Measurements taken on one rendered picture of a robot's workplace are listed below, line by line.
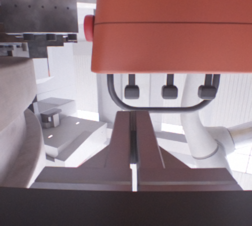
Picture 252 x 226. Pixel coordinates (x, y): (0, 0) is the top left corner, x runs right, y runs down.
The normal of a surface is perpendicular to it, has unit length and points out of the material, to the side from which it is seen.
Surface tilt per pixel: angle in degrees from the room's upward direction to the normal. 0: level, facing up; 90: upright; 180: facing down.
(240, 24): 98
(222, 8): 97
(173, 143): 90
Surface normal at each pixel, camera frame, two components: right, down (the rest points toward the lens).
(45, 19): 0.36, 0.26
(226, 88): -0.40, 0.25
